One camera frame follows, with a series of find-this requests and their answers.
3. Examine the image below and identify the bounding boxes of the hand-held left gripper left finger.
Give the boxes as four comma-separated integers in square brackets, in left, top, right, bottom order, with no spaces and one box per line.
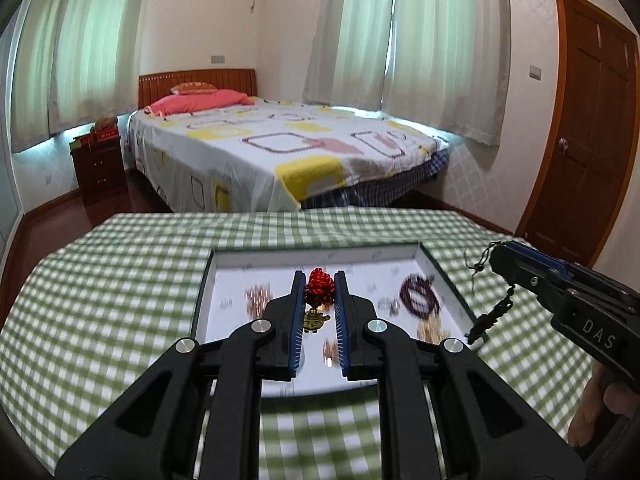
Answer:
[54,270,308,480]

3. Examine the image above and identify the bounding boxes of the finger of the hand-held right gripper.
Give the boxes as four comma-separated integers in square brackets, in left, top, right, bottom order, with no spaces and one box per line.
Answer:
[489,246,608,313]
[502,240,640,303]

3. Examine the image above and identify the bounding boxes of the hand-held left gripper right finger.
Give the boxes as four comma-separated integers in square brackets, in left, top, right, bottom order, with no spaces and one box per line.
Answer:
[334,270,585,480]

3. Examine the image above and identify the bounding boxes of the red knot gold charm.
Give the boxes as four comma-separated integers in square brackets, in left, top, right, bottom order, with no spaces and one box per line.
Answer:
[302,267,337,335]

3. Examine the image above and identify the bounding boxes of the light brown bead bracelet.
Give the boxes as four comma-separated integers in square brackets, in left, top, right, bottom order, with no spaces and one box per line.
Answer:
[243,284,273,318]

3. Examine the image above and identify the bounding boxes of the dark cord bead necklace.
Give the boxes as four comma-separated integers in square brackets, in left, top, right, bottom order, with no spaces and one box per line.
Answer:
[462,242,516,346]

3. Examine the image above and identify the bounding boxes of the white shallow tray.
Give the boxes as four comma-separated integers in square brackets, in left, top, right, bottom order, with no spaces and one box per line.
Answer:
[190,240,488,401]

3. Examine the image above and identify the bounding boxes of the brown wooden bead necklace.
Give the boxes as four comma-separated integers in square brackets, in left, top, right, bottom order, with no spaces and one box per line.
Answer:
[397,274,443,318]

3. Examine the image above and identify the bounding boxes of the person's right hand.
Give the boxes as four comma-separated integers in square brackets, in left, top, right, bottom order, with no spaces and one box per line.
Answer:
[569,362,627,450]

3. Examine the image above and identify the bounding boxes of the brown wooden door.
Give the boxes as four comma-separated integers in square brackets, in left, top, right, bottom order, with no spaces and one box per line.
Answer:
[515,0,640,268]

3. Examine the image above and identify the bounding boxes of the blue plaid mattress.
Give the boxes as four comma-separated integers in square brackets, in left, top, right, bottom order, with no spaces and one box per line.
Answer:
[300,150,448,211]

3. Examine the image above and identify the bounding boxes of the printed white bedsheet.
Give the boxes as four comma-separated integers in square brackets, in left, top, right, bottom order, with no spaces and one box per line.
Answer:
[125,100,448,213]

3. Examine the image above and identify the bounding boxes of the green checked tablecloth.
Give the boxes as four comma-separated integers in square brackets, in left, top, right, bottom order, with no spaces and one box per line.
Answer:
[0,207,616,480]

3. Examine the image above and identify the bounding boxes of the white curtain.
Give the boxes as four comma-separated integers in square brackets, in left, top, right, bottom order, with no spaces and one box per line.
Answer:
[382,0,512,147]
[47,0,151,136]
[10,0,81,153]
[304,0,398,111]

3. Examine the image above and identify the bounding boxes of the pink pillow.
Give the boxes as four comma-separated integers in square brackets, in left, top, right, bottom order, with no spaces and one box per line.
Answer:
[144,89,256,117]

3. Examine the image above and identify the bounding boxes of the dark wooden nightstand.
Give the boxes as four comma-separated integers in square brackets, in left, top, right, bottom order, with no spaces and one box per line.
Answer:
[70,135,132,206]

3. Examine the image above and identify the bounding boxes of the wooden bed headboard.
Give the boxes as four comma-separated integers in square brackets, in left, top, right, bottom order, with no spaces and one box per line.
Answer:
[137,68,258,111]

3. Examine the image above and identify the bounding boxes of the orange patterned pillow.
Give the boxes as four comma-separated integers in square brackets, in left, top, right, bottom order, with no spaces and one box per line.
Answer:
[170,81,218,96]

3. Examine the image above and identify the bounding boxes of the gold bead bracelet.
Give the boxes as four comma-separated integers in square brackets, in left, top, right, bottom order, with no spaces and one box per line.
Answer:
[417,320,453,346]

